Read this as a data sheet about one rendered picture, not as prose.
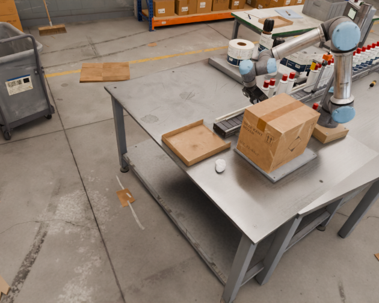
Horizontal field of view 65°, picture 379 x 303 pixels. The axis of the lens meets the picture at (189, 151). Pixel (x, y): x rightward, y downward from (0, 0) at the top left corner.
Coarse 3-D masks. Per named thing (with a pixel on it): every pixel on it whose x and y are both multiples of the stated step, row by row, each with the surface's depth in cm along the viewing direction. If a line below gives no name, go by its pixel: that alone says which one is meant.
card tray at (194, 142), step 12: (168, 132) 170; (180, 132) 176; (192, 132) 177; (204, 132) 178; (168, 144) 165; (180, 144) 168; (192, 144) 169; (204, 144) 169; (216, 144) 170; (228, 144) 167; (180, 156) 158; (192, 156) 161; (204, 156) 159
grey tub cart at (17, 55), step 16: (0, 32) 296; (16, 32) 282; (0, 48) 302; (16, 48) 298; (32, 48) 271; (0, 64) 242; (16, 64) 251; (32, 64) 262; (0, 80) 248; (16, 80) 258; (32, 80) 269; (0, 96) 256; (16, 96) 266; (32, 96) 278; (0, 112) 260; (16, 112) 275; (32, 112) 287; (48, 112) 299; (0, 128) 277
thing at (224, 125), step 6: (354, 72) 243; (318, 90) 217; (294, 96) 208; (300, 96) 208; (228, 120) 181; (234, 120) 181; (240, 120) 181; (222, 126) 176; (228, 126) 176; (234, 126) 177
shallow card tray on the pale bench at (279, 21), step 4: (276, 16) 356; (280, 16) 355; (260, 20) 340; (264, 20) 349; (276, 20) 352; (280, 20) 353; (284, 20) 353; (288, 20) 348; (276, 24) 342; (280, 24) 334; (284, 24) 337; (288, 24) 341; (292, 24) 345
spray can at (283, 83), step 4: (284, 76) 186; (280, 80) 189; (284, 80) 187; (280, 84) 189; (284, 84) 188; (280, 88) 190; (284, 88) 190; (276, 92) 194; (280, 92) 192; (284, 92) 193
